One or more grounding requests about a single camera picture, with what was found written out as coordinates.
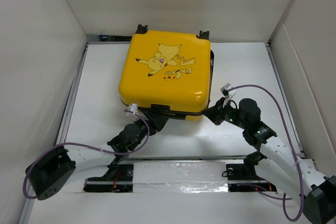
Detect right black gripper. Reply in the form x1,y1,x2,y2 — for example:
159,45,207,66
201,97,248,130

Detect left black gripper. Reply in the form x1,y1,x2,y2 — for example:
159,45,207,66
128,111,166,151

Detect yellow Pikachu suitcase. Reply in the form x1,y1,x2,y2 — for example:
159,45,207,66
119,25,214,122

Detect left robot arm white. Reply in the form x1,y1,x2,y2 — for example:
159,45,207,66
22,112,169,200

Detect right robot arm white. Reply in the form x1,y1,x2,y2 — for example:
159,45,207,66
203,98,335,223

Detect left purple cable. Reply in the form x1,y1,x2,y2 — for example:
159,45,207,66
23,107,151,200

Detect purple cable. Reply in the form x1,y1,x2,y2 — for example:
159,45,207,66
228,84,307,222
23,107,151,200

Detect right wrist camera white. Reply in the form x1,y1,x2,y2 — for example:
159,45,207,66
220,83,236,106

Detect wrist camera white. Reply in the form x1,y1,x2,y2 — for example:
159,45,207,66
220,83,236,106
126,103,138,115

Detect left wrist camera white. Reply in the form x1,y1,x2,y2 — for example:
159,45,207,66
126,103,138,115

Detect aluminium front rail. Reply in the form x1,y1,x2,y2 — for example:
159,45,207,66
31,155,305,185

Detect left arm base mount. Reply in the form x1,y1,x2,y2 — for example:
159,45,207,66
83,164,134,193

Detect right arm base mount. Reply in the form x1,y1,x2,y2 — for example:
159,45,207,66
222,164,277,193

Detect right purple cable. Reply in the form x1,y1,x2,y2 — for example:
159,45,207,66
228,84,307,222

